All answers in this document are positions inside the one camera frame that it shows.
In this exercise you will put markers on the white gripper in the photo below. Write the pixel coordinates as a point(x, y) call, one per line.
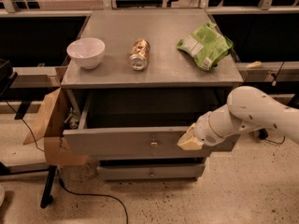
point(205, 130)

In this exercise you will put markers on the grey top drawer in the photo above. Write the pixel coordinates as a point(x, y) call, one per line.
point(120, 124)

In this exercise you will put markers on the grey drawer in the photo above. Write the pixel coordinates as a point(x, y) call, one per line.
point(178, 168)
point(120, 124)

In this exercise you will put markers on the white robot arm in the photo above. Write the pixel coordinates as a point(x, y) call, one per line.
point(247, 109)

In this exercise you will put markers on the metal top drawer knob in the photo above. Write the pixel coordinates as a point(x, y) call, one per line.
point(154, 144)

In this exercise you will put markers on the grey lower drawer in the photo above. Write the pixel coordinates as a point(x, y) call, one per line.
point(178, 168)

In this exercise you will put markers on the grey drawer cabinet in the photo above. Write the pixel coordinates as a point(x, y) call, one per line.
point(168, 69)

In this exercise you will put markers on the green chip bag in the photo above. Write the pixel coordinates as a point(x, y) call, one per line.
point(206, 46)

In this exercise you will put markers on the orange soda can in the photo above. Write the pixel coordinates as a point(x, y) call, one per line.
point(140, 55)

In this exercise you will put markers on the yellow foam scrap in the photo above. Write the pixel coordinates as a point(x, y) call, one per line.
point(254, 65)

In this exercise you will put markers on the white ceramic bowl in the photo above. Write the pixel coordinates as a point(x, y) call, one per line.
point(87, 52)

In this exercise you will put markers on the brown cardboard box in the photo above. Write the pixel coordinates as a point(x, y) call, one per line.
point(48, 125)

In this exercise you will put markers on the black table leg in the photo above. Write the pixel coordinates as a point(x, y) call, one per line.
point(46, 199)

